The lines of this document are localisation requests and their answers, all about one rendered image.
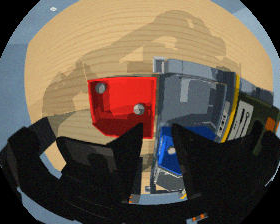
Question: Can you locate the grey metal shelf rack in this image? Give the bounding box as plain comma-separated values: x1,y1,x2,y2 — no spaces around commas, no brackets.
144,56,274,199

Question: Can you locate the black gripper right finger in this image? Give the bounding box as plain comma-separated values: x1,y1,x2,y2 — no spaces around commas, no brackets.
171,123,253,200

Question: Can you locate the olive green case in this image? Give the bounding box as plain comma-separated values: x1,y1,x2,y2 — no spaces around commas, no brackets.
225,92,280,157

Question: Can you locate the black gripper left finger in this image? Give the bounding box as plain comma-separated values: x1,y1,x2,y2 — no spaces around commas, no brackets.
56,123,143,204

